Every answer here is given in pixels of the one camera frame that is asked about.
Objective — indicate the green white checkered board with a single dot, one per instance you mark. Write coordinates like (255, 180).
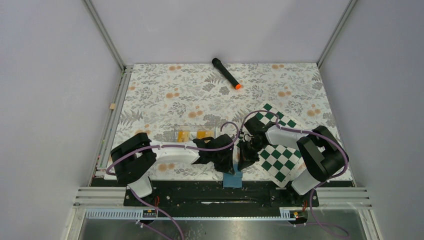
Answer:
(279, 164)

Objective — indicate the black marker orange tip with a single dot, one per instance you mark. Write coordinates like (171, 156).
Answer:
(223, 70)

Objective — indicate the floral tablecloth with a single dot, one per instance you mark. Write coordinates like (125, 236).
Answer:
(162, 97)

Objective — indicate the blue card holder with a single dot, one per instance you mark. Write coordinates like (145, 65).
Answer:
(233, 181)

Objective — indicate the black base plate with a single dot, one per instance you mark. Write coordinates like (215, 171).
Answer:
(211, 199)

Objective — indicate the clear box with orange cards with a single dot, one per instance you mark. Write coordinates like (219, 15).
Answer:
(186, 133)

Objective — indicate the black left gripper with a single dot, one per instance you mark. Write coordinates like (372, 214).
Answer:
(228, 167)

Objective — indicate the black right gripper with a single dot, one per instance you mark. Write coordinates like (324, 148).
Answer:
(246, 159)

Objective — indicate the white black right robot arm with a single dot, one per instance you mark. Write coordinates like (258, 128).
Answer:
(323, 156)

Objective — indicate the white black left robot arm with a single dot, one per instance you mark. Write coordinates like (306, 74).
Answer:
(133, 158)

